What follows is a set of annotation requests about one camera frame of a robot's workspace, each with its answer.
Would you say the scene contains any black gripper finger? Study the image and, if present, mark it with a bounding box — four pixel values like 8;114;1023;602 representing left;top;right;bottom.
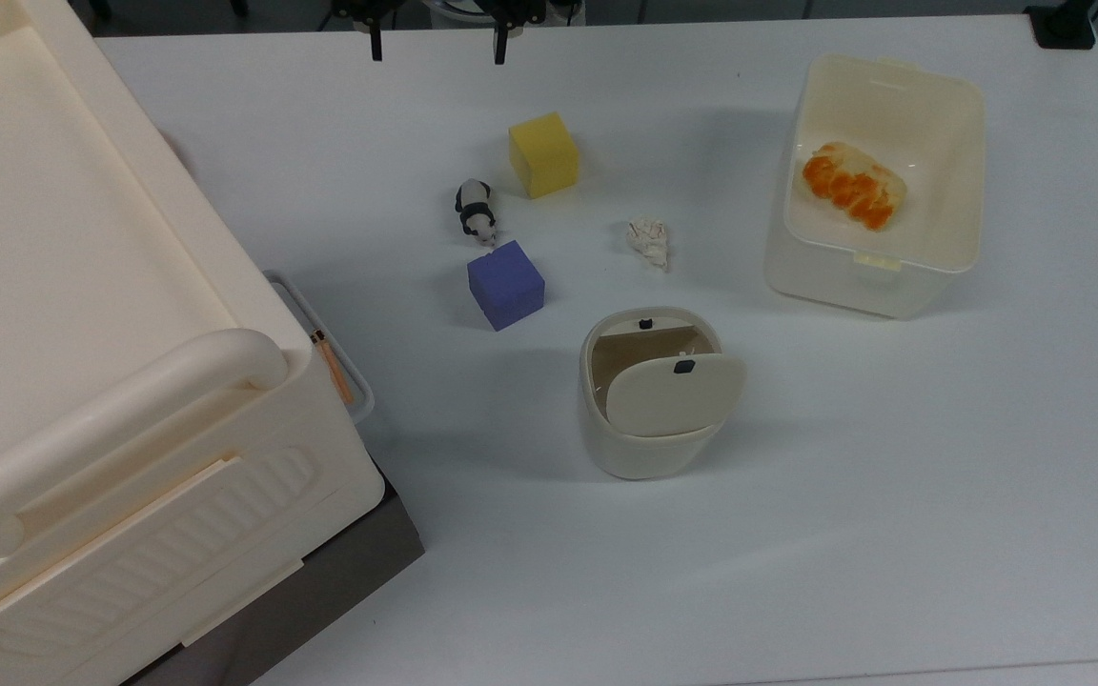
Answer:
480;0;550;67
334;0;405;64

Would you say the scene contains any yellow foam cube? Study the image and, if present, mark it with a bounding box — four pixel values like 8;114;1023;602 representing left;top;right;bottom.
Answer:
508;111;580;200

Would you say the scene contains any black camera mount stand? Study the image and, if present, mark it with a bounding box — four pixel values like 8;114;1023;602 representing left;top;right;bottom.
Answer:
1024;0;1098;50

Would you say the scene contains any orange glazed bread toy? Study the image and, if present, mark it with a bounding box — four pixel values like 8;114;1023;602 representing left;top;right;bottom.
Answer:
802;141;908;232

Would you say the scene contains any orange cabinet door handle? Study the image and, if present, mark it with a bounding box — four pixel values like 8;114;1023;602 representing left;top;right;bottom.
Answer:
311;330;356;406

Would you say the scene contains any small panda toy figure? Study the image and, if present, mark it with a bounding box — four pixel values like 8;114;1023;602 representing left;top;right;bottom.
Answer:
455;179;499;248

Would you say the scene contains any cream trash can with lid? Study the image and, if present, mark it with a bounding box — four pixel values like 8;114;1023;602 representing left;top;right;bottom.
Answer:
578;307;748;481

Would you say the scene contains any cream open plastic container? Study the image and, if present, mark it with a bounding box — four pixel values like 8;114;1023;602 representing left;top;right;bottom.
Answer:
763;52;986;320

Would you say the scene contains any purple foam cube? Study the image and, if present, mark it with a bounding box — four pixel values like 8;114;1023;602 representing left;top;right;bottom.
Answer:
466;239;547;333

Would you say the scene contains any white paper ball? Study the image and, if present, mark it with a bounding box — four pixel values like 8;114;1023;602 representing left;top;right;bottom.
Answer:
627;216;671;272

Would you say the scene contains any dark brown base box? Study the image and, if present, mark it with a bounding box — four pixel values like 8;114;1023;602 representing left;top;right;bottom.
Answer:
120;457;426;686

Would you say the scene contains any large cream plastic cabinet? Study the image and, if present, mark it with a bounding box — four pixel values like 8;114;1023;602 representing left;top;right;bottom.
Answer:
0;0;387;686

